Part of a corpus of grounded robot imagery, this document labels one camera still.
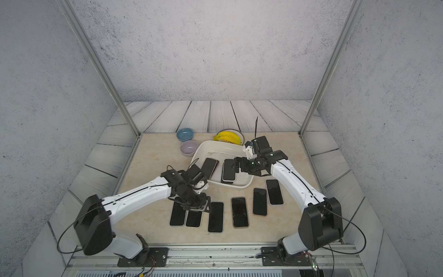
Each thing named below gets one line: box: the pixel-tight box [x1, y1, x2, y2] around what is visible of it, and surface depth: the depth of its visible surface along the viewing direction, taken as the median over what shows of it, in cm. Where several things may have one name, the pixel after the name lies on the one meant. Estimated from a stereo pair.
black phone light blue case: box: [169, 201, 186, 226], surface depth 84 cm
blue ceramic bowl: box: [176, 127, 194, 142], surface depth 121 cm
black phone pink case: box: [231, 197, 249, 228], surface depth 88 cm
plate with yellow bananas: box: [212, 128, 246, 146], surface depth 116 cm
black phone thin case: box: [222, 159, 237, 182], surface depth 98 cm
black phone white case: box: [185, 209, 204, 228], surface depth 84 cm
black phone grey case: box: [265, 179, 284, 205], surface depth 94 cm
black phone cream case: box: [253, 188, 268, 216], surface depth 91 cm
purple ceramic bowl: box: [179, 140, 199, 158], surface depth 110 cm
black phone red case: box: [200, 157, 220, 181], surface depth 104 cm
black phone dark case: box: [207, 201, 224, 233], surface depth 85 cm
